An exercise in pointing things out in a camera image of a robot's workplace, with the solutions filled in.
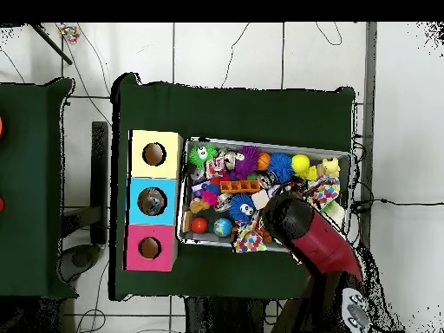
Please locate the blue spiky ball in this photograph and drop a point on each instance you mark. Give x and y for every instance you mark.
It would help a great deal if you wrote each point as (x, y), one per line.
(242, 207)

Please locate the cream knitted cloth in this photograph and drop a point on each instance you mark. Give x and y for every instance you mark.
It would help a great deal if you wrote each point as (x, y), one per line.
(334, 213)

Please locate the red rubber ball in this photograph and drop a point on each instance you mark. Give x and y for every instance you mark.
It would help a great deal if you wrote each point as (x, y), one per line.
(199, 225)

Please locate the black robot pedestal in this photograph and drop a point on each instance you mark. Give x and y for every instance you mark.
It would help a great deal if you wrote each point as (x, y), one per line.
(222, 319)

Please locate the green spiky toy with eyes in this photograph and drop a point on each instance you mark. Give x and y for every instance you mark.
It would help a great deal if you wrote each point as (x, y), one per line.
(199, 155)

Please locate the small multicoloured toy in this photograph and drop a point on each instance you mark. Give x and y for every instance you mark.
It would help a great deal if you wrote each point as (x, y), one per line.
(69, 33)

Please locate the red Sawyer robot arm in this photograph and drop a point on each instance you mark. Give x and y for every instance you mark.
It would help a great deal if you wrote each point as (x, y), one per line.
(319, 242)

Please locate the small red object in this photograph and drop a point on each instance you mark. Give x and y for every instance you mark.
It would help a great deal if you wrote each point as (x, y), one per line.
(1, 204)
(1, 126)

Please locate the grey chair base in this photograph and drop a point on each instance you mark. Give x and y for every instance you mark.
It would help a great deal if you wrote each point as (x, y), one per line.
(79, 258)

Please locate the polka dot paper napkin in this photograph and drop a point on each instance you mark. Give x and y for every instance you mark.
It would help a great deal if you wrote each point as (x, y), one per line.
(248, 242)

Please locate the black tripod leg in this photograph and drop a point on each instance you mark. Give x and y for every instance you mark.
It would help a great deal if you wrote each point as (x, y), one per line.
(52, 45)

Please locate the wooden three-hole box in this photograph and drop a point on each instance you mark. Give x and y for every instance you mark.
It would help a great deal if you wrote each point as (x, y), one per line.
(138, 166)

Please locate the crushed black can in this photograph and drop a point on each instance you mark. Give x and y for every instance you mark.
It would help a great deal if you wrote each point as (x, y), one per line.
(266, 180)

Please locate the globe print ball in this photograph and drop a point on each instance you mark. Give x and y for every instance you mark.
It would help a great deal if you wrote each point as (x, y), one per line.
(222, 227)

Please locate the yellow smiley ball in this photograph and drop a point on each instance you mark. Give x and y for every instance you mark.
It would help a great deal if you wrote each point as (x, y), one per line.
(300, 163)

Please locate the dark green tablecloth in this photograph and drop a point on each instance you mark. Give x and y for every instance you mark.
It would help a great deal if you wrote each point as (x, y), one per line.
(242, 114)
(27, 173)

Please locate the purple spiky toy with eyes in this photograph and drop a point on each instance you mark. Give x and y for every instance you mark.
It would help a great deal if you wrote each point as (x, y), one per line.
(247, 162)

